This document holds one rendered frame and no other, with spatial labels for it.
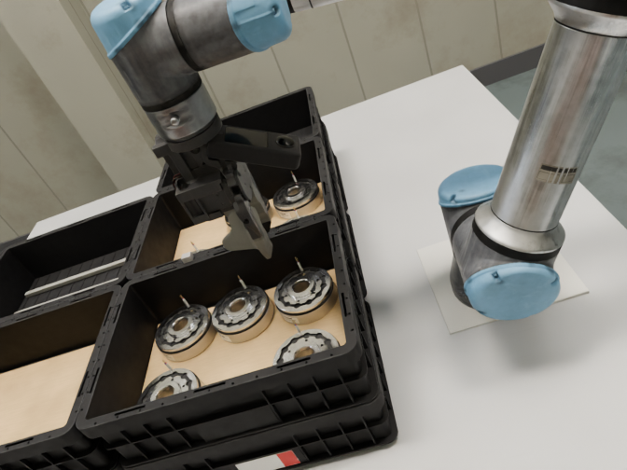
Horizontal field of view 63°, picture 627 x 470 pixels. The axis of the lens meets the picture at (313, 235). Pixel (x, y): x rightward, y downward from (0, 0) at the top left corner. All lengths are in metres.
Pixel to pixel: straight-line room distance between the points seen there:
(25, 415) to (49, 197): 2.62
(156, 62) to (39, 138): 2.84
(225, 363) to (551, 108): 0.59
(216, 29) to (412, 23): 2.51
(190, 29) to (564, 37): 0.37
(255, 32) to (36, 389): 0.78
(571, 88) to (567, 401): 0.44
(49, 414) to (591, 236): 1.00
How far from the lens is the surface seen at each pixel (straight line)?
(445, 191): 0.81
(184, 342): 0.89
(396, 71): 3.07
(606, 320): 0.92
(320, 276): 0.85
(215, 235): 1.14
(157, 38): 0.56
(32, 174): 3.54
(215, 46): 0.55
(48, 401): 1.05
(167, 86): 0.58
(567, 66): 0.60
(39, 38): 2.92
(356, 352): 0.64
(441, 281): 1.00
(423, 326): 0.93
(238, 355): 0.85
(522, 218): 0.67
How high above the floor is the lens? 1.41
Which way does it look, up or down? 35 degrees down
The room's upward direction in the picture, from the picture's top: 24 degrees counter-clockwise
